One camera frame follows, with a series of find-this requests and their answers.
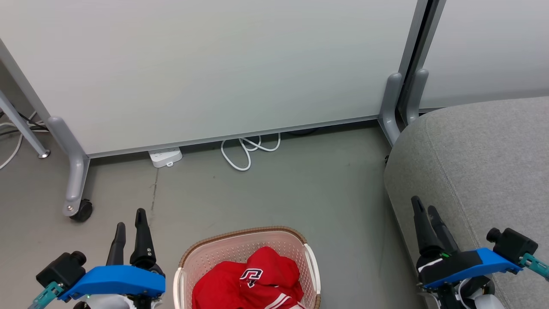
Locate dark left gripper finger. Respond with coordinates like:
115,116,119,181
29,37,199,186
106,222,127,267
130,208,166,276

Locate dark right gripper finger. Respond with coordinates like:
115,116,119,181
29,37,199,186
410,196,445,259
428,205,460,254

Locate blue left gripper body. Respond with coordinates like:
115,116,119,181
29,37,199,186
58,265,166,302

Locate narrow white partition panel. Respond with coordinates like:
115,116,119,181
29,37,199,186
418,0,549,113

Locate right camera cable teal plug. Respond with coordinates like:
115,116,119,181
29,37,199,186
519,253,549,282

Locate red white-striped jersey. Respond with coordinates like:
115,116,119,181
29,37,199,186
238,246,306,309

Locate black floor cables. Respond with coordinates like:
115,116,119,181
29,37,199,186
0,111,48,137

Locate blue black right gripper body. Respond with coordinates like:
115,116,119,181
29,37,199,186
417,248,522,289

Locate black caster wheel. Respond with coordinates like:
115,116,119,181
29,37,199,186
69,198,93,222

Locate grey table leg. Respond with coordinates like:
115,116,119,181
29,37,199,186
0,91,51,159

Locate large white partition panel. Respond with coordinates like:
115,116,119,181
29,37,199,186
0,0,429,159

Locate white brown-rimmed laundry basket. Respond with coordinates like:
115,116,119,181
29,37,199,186
173,226,321,309

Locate grey fabric sofa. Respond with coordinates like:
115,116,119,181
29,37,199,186
384,97,549,309

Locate white power strip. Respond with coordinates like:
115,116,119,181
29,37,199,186
148,147,183,168

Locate thin white floor cable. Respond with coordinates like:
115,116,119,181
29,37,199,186
0,122,24,170

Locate camera cable teal plug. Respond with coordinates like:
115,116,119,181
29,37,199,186
28,281,65,309
519,253,549,282

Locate white looped power cable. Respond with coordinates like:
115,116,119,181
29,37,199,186
220,132,281,172

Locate left camera cable teal plug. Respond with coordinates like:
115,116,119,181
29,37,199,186
28,281,65,309

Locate grey partition foot with caster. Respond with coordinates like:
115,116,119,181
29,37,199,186
46,116,91,217

